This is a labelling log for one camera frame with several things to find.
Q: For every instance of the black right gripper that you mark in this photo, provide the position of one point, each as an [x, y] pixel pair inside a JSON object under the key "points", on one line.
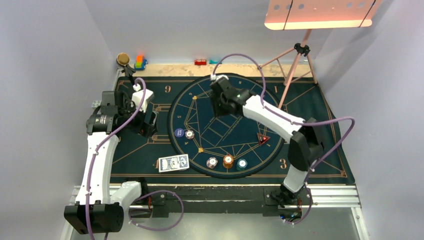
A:
{"points": [[218, 111]]}

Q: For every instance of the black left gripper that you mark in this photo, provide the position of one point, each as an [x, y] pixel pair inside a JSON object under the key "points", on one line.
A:
{"points": [[146, 129]]}

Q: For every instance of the purple small blind button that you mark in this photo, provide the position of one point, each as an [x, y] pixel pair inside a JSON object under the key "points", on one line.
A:
{"points": [[179, 133]]}

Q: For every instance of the black red all-in triangle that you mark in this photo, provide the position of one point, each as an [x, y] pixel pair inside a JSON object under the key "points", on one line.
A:
{"points": [[262, 139]]}

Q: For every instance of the orange chip stack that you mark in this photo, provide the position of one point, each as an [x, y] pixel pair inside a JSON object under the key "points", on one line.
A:
{"points": [[228, 161]]}

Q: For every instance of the pink white chip stack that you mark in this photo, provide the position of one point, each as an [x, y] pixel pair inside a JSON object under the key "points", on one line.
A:
{"points": [[211, 163]]}

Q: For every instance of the teal chip stack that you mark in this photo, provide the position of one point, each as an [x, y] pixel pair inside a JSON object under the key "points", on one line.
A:
{"points": [[241, 164]]}

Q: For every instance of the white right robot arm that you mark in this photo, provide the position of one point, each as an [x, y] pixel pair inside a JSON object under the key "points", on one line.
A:
{"points": [[303, 136]]}

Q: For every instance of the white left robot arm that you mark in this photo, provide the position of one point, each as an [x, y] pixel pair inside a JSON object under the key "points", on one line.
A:
{"points": [[96, 210]]}

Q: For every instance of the round blue poker mat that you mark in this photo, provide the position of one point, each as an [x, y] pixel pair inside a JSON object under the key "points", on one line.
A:
{"points": [[219, 136]]}

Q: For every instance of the red toy block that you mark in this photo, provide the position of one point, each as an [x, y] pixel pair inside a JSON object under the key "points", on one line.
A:
{"points": [[200, 62]]}

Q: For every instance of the blue playing card deck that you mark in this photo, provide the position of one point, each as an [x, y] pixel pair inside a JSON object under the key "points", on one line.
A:
{"points": [[173, 163]]}

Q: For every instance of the grey lego brick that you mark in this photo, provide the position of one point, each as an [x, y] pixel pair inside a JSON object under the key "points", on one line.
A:
{"points": [[95, 104]]}

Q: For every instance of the orange green blue toy blocks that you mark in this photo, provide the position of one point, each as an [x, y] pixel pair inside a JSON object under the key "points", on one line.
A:
{"points": [[140, 63]]}

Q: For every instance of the round brown knob stand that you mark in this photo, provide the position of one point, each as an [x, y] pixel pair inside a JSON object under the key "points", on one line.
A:
{"points": [[123, 60]]}

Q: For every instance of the pink music stand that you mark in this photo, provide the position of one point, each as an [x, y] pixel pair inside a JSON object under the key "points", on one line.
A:
{"points": [[308, 15]]}

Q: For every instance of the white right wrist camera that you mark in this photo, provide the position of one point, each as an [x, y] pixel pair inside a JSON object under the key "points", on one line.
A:
{"points": [[214, 77]]}

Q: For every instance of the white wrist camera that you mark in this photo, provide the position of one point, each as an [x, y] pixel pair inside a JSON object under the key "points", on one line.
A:
{"points": [[214, 77], [142, 97]]}

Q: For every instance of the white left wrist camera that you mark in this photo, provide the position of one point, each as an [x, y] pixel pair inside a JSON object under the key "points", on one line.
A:
{"points": [[142, 97]]}

